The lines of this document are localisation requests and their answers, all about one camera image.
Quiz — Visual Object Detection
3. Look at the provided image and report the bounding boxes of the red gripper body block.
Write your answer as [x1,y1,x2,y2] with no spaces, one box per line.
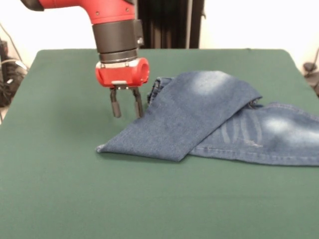
[95,57,150,88]

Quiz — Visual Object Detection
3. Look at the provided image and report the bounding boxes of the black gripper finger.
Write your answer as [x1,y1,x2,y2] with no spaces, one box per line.
[109,87,122,119]
[131,87,145,118]

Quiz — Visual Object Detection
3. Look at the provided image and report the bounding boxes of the blue denim jeans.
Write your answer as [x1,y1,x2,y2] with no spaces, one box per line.
[95,70,319,167]

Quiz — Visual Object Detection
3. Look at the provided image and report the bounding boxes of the dark green table cloth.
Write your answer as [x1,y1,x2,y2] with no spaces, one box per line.
[0,48,319,239]

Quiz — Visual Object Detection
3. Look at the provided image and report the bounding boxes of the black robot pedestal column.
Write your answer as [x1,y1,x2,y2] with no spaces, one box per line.
[136,0,207,49]

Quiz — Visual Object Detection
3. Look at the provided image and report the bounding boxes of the black cable bundle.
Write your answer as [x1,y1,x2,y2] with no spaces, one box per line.
[0,22,29,125]

